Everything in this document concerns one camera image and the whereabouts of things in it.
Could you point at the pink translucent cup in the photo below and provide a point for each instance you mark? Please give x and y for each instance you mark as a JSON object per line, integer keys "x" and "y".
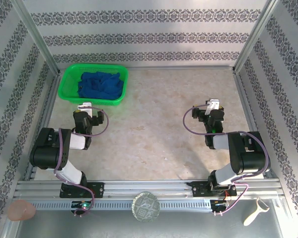
{"x": 21, "y": 210}

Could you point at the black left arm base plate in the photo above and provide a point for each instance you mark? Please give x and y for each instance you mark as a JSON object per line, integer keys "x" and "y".
{"x": 96, "y": 188}

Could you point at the round patterned glass disc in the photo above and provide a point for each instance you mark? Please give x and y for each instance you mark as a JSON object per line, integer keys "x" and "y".
{"x": 146, "y": 207}

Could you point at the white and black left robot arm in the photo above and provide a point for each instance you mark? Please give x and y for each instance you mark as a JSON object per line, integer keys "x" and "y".
{"x": 49, "y": 151}

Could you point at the white peeler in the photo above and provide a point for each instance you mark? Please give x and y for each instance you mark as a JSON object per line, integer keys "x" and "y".
{"x": 253, "y": 215}

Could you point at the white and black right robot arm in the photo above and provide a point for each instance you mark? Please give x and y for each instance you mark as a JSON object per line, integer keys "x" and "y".
{"x": 248, "y": 158}

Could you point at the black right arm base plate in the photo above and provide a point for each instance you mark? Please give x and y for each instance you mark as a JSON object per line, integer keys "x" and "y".
{"x": 198, "y": 189}

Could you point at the green plastic basket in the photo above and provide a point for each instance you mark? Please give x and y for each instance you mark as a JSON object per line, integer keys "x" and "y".
{"x": 69, "y": 81}

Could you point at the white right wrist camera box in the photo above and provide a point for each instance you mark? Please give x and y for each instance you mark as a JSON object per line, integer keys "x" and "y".
{"x": 213, "y": 104}

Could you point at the blue t-shirt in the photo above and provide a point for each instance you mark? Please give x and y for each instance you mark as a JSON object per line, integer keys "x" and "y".
{"x": 101, "y": 85}

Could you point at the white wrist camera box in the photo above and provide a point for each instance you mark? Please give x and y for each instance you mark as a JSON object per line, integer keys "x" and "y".
{"x": 85, "y": 106}
{"x": 213, "y": 104}

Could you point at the aluminium enclosure frame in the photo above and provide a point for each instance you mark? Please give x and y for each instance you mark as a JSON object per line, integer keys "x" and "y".
{"x": 149, "y": 188}

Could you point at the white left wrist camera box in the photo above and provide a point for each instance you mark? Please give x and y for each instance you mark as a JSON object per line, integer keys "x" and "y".
{"x": 85, "y": 106}

